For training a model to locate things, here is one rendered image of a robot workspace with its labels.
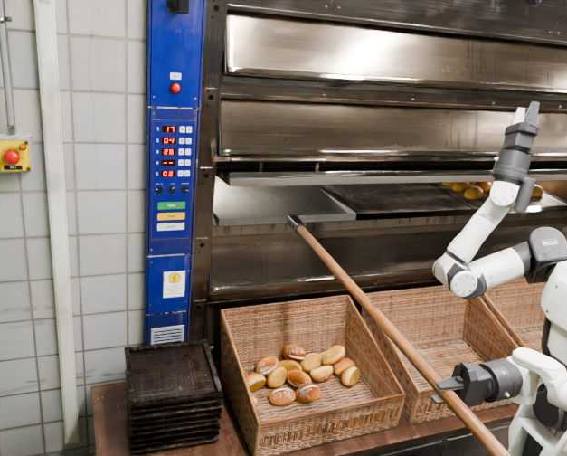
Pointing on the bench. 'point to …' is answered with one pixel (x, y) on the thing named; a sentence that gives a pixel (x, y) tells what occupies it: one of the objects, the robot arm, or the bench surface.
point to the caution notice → (174, 284)
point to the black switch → (178, 5)
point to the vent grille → (167, 335)
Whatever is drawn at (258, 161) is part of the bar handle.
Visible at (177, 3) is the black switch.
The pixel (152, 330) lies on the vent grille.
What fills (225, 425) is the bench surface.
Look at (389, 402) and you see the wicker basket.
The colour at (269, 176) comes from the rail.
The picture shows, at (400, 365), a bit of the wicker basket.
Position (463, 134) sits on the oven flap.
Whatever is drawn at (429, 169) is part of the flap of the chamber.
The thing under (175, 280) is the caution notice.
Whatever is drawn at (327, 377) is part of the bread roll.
